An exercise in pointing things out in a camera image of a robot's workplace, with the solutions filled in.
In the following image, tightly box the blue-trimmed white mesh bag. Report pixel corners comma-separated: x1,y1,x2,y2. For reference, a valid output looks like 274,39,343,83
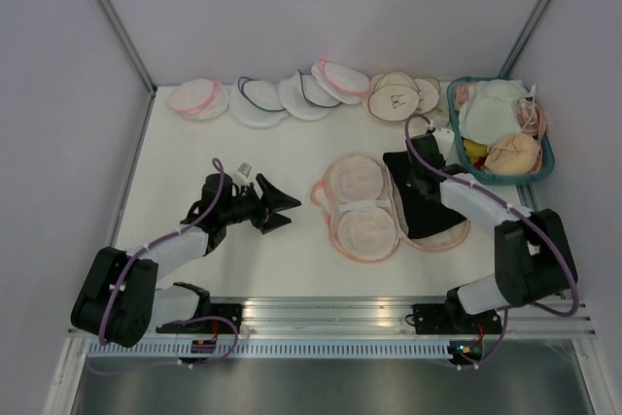
228,77,290,129

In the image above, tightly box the left aluminium frame post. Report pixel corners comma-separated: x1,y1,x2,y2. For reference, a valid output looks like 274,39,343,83
94,0,157,97

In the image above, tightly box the aluminium frame post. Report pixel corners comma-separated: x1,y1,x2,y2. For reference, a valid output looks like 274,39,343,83
498,0,554,78
94,0,157,97

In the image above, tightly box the pink lace bra in basket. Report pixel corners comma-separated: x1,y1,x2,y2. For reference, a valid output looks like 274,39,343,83
514,86,548,140

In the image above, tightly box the pink-trimmed mesh bag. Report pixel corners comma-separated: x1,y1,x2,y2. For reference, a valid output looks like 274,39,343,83
167,79,228,121
311,59,371,105

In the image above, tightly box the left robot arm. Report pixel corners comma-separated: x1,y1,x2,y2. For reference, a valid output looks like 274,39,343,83
70,172,301,348

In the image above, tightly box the yellow garment in basket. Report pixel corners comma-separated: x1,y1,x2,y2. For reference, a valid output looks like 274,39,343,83
463,138,489,160

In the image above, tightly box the teal plastic basket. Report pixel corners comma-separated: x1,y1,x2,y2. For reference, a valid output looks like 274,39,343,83
446,77,555,186

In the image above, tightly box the peach bra in basket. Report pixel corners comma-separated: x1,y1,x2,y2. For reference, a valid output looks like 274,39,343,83
484,132,541,176

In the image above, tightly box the beige brown-trimmed mesh bag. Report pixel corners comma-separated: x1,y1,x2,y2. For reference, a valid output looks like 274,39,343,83
363,71,422,122

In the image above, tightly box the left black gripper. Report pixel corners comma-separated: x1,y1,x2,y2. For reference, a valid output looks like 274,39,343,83
221,174,300,234

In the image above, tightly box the pink-trimmed mesh bag left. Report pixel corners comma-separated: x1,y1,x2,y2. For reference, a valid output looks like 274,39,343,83
167,79,228,121

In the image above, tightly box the white slotted cable duct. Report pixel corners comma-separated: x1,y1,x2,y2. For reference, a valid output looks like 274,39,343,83
86,338,451,360

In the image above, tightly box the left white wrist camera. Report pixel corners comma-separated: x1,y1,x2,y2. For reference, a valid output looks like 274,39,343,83
232,162,253,188

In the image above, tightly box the aluminium front rail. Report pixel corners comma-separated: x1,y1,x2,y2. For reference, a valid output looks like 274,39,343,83
65,295,597,338

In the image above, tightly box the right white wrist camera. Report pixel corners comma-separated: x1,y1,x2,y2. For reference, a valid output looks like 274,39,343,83
429,128,455,159

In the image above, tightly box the black bra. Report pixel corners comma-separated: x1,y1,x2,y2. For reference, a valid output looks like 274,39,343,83
383,152,468,240

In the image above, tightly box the right aluminium frame post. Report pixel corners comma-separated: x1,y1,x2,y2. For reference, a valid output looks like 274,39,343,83
498,0,554,78

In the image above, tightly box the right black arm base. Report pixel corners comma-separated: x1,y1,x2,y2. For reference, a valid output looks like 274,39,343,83
412,303,502,336

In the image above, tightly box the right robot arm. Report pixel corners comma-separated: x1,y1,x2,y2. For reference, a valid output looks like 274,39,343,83
405,133,580,332

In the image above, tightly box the white bra in basket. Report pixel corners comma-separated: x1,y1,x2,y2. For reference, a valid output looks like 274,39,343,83
459,80,530,146

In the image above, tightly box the beige mesh bag rear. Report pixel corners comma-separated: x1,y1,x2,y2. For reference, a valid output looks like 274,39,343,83
413,77,449,128

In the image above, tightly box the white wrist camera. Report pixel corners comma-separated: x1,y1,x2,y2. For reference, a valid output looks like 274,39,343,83
429,128,455,159
232,162,253,188

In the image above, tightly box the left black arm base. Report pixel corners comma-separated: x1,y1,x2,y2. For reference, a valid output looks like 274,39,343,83
155,303,243,336

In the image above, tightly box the pink-trimmed mesh bag centre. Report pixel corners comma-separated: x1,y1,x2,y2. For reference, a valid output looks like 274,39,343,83
311,59,371,105

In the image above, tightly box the floral patterned laundry bag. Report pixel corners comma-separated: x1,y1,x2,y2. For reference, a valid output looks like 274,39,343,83
310,154,470,262

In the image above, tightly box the grey-trimmed white mesh bag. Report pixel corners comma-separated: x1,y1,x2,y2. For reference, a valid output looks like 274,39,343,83
277,70,341,121

